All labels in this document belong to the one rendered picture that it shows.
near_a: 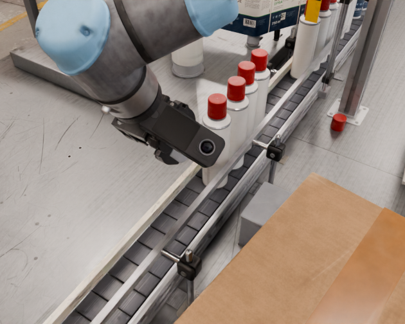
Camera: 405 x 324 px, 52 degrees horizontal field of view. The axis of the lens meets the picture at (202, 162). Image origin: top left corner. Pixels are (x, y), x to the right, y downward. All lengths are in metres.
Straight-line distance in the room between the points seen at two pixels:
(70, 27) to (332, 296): 0.36
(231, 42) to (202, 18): 0.89
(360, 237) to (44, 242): 0.59
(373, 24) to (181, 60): 0.46
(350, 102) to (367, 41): 0.17
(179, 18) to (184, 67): 0.71
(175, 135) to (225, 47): 0.76
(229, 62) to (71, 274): 0.72
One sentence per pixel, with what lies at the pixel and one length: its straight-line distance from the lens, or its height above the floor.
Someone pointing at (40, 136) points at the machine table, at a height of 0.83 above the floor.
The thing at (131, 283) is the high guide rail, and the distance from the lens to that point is 0.62.
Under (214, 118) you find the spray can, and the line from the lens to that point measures 0.72.
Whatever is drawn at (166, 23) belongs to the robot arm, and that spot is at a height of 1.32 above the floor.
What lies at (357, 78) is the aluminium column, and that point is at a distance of 1.09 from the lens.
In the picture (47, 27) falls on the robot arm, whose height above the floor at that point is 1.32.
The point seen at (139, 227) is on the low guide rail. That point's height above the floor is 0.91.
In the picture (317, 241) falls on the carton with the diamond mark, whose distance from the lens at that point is 0.48.
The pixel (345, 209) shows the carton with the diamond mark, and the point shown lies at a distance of 0.52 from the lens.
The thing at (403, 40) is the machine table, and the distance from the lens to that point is 1.57.
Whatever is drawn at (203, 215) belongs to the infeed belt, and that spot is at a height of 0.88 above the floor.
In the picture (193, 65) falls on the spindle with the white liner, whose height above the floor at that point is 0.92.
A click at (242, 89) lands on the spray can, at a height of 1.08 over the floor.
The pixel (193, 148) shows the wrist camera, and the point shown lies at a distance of 0.55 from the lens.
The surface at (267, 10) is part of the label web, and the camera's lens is 1.25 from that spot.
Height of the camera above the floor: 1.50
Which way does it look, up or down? 44 degrees down
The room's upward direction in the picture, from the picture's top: straight up
